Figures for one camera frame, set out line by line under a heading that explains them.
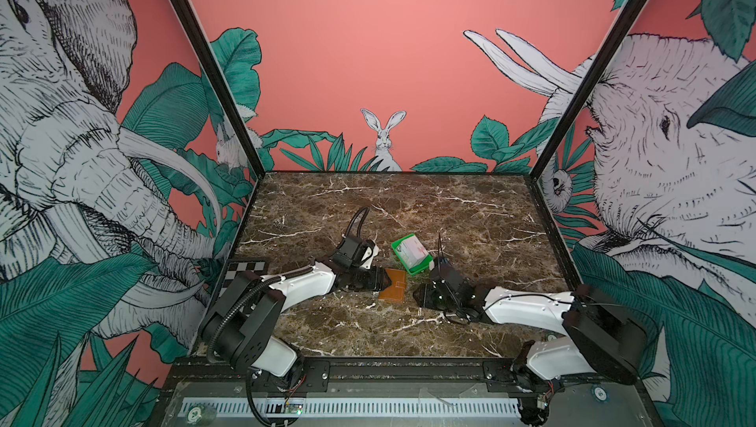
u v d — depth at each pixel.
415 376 0.76
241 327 0.43
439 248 0.99
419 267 0.91
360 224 0.84
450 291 0.66
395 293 0.88
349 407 0.70
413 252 0.94
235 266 0.90
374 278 0.78
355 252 0.72
